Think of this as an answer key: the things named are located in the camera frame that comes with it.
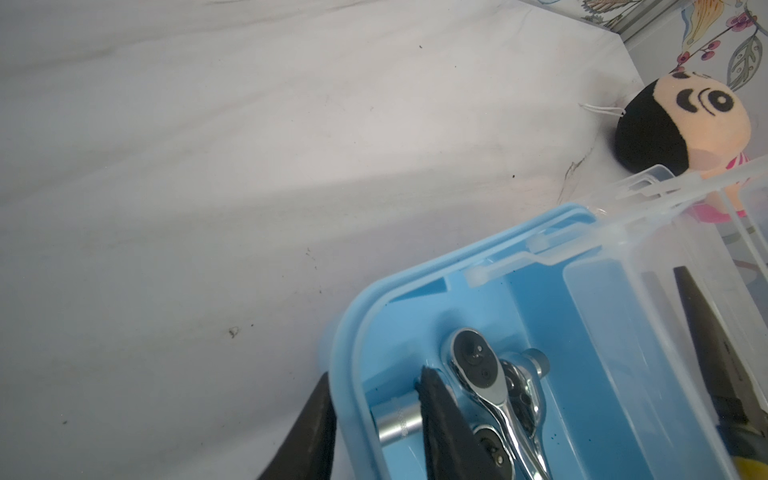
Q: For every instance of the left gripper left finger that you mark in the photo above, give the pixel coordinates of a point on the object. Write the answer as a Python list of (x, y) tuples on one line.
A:
[(307, 452)]

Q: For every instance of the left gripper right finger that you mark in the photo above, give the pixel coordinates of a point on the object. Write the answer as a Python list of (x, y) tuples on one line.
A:
[(451, 450)]

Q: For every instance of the black handled wrench tool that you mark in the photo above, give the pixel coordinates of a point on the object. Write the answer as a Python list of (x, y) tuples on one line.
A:
[(511, 393)]

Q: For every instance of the light blue plastic toolbox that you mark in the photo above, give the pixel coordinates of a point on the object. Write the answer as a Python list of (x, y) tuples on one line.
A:
[(591, 285)]

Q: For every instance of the chrome socket piece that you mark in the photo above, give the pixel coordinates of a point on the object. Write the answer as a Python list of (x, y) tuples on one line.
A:
[(397, 418)]

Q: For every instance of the cartoon boy plush doll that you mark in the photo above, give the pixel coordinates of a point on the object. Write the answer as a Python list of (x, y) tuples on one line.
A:
[(686, 122)]

